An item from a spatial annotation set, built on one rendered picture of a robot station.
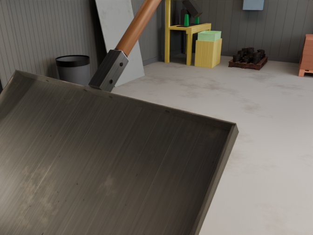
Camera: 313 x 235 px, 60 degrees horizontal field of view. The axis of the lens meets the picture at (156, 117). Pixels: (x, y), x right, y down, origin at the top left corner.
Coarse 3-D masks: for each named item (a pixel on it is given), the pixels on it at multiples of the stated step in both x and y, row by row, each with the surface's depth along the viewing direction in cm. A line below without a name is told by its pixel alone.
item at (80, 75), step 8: (64, 56) 424; (72, 56) 430; (80, 56) 431; (88, 56) 420; (56, 64) 398; (64, 64) 388; (72, 64) 388; (80, 64) 393; (88, 64) 409; (64, 72) 394; (72, 72) 393; (80, 72) 398; (88, 72) 413; (64, 80) 401; (72, 80) 399; (80, 80) 403; (88, 80) 417
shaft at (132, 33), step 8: (144, 0) 59; (152, 0) 58; (160, 0) 59; (144, 8) 57; (152, 8) 58; (136, 16) 56; (144, 16) 56; (136, 24) 56; (144, 24) 57; (128, 32) 55; (136, 32) 55; (120, 40) 55; (128, 40) 54; (136, 40) 56; (120, 48) 54; (128, 48) 54
